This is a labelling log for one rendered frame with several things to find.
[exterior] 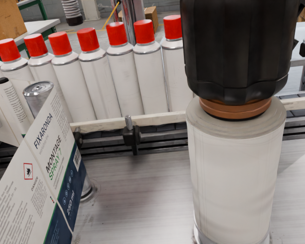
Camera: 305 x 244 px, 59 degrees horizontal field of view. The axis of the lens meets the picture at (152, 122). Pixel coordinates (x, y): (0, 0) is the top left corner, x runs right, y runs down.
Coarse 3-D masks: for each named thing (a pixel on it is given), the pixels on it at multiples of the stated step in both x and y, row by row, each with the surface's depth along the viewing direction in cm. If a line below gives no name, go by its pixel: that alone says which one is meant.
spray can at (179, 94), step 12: (168, 24) 45; (180, 24) 46; (168, 36) 47; (180, 36) 46; (168, 48) 47; (180, 48) 47; (168, 60) 48; (180, 60) 48; (168, 72) 50; (180, 72) 49; (168, 84) 51; (180, 84) 50; (168, 96) 53; (180, 96) 52; (192, 96) 53; (180, 108) 53
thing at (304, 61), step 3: (303, 57) 54; (291, 60) 54; (294, 60) 54; (297, 60) 54; (300, 60) 54; (303, 60) 53; (291, 63) 54; (294, 63) 54; (297, 63) 54; (300, 63) 54; (303, 63) 54; (291, 66) 54; (294, 66) 54; (165, 81) 57
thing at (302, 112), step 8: (280, 96) 59; (288, 96) 58; (296, 96) 58; (304, 96) 57; (288, 112) 53; (296, 112) 53; (304, 112) 52; (144, 128) 56; (152, 128) 55; (160, 128) 55; (168, 128) 54; (176, 128) 54; (184, 128) 54; (88, 136) 56; (96, 136) 56; (104, 136) 56; (112, 136) 55; (0, 144) 58; (8, 144) 58
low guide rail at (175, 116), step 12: (288, 108) 51; (300, 108) 51; (96, 120) 54; (108, 120) 54; (120, 120) 53; (132, 120) 53; (144, 120) 53; (156, 120) 53; (168, 120) 53; (180, 120) 53; (84, 132) 55
